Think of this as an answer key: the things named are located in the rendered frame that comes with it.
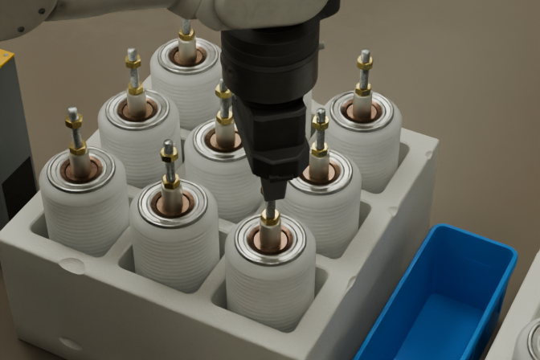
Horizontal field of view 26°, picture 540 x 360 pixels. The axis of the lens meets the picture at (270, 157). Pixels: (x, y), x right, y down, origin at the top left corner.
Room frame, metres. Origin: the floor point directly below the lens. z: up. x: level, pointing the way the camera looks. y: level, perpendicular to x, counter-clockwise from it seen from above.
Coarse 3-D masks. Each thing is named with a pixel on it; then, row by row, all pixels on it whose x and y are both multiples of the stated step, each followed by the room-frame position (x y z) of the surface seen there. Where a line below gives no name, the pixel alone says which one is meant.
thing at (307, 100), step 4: (308, 92) 1.10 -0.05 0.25; (304, 96) 1.09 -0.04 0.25; (308, 96) 1.10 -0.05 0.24; (304, 100) 1.09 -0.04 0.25; (308, 100) 1.09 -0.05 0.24; (308, 104) 1.10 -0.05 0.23; (308, 108) 1.10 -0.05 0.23; (308, 112) 1.10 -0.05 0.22; (308, 116) 1.10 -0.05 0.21; (308, 120) 1.10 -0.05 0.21; (308, 124) 1.10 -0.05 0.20; (308, 128) 1.10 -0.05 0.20; (308, 132) 1.10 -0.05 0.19; (308, 136) 1.10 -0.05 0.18; (308, 140) 1.10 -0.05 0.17
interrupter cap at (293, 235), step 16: (240, 224) 0.87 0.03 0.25; (256, 224) 0.87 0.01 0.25; (288, 224) 0.87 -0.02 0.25; (240, 240) 0.85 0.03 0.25; (256, 240) 0.85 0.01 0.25; (288, 240) 0.85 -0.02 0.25; (304, 240) 0.85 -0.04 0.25; (256, 256) 0.83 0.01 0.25; (272, 256) 0.82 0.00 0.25; (288, 256) 0.83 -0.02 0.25
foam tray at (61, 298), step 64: (128, 192) 1.00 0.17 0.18; (384, 192) 1.00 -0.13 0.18; (0, 256) 0.92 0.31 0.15; (64, 256) 0.89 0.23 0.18; (128, 256) 0.91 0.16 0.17; (320, 256) 0.89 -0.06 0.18; (384, 256) 0.94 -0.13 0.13; (64, 320) 0.89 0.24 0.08; (128, 320) 0.85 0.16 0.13; (192, 320) 0.81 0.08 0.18; (320, 320) 0.80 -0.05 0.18
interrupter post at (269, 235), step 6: (264, 228) 0.84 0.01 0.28; (270, 228) 0.84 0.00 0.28; (276, 228) 0.84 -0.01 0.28; (264, 234) 0.84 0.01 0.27; (270, 234) 0.84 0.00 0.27; (276, 234) 0.84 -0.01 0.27; (264, 240) 0.84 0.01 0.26; (270, 240) 0.84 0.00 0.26; (276, 240) 0.84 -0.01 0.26; (264, 246) 0.84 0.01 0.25; (270, 246) 0.84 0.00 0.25; (276, 246) 0.84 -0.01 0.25
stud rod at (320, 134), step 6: (318, 108) 0.96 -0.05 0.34; (324, 108) 0.96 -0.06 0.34; (318, 114) 0.95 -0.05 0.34; (324, 114) 0.95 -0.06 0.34; (318, 120) 0.95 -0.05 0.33; (324, 120) 0.95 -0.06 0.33; (318, 132) 0.95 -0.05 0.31; (324, 132) 0.95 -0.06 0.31; (318, 138) 0.95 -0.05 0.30; (324, 138) 0.96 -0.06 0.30; (318, 144) 0.95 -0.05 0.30; (324, 144) 0.95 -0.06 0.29
